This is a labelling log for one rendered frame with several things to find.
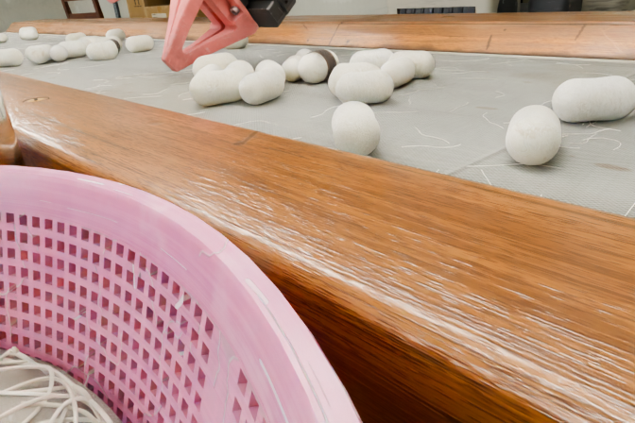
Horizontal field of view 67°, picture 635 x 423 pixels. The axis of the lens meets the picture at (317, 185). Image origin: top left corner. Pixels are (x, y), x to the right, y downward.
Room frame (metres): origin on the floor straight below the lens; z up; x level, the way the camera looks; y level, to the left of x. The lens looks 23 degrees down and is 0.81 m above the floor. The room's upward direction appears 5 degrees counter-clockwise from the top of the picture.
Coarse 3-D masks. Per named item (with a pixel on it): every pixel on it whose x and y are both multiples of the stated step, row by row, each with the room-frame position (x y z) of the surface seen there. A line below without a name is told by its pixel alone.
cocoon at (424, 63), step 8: (392, 56) 0.34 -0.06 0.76; (400, 56) 0.34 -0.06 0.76; (408, 56) 0.34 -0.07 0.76; (416, 56) 0.33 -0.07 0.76; (424, 56) 0.33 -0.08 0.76; (432, 56) 0.34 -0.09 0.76; (416, 64) 0.33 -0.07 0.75; (424, 64) 0.33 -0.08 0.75; (432, 64) 0.33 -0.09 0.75; (416, 72) 0.33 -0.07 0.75; (424, 72) 0.33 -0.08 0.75
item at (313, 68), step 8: (304, 56) 0.35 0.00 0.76; (312, 56) 0.35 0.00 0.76; (320, 56) 0.35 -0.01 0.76; (304, 64) 0.34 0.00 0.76; (312, 64) 0.34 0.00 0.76; (320, 64) 0.34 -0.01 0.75; (336, 64) 0.36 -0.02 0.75; (304, 72) 0.34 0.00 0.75; (312, 72) 0.34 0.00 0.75; (320, 72) 0.34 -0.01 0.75; (304, 80) 0.35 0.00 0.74; (312, 80) 0.34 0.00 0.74; (320, 80) 0.35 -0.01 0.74
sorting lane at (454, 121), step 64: (64, 64) 0.58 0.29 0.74; (128, 64) 0.54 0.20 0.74; (192, 64) 0.50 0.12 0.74; (256, 64) 0.46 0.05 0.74; (448, 64) 0.38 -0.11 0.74; (512, 64) 0.36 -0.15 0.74; (576, 64) 0.34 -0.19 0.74; (256, 128) 0.24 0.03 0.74; (320, 128) 0.23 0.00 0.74; (384, 128) 0.22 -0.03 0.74; (448, 128) 0.22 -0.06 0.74; (576, 128) 0.20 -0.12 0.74; (576, 192) 0.14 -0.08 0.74
